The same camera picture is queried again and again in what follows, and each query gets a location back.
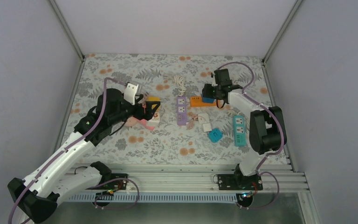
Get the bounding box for pink triangular power strip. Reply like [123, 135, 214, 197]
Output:
[137, 119, 155, 131]

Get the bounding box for dark blue cube socket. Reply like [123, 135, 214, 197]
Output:
[201, 97, 215, 104]

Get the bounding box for yellow cube socket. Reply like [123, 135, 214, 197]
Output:
[145, 96, 161, 106]

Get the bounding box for white plug adapter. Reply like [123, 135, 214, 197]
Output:
[146, 112, 160, 127]

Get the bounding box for purple power strip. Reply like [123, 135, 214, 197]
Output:
[176, 96, 188, 126]

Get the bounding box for cyan cube socket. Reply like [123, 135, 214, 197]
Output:
[208, 128, 223, 143]

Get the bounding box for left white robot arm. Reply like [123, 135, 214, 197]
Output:
[7, 88, 160, 224]

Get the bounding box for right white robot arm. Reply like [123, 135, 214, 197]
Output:
[202, 69, 287, 190]

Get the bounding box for white square plug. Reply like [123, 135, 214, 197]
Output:
[202, 123, 212, 133]

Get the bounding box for orange power strip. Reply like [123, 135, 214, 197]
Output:
[190, 96, 216, 107]

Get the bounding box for teal power strip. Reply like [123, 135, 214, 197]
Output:
[233, 115, 247, 147]

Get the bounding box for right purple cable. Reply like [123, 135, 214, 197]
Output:
[217, 61, 286, 210]

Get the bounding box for purple cable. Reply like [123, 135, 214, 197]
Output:
[7, 77, 140, 224]
[217, 61, 286, 210]

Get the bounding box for white coiled cable centre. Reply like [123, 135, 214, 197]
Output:
[174, 75, 187, 97]

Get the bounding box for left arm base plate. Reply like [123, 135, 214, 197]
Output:
[87, 173, 128, 190]

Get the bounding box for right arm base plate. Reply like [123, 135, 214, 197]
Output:
[217, 174, 263, 190]

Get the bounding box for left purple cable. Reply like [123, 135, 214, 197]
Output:
[7, 77, 140, 224]

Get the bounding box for aluminium rail frame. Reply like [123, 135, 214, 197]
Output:
[32, 164, 310, 194]

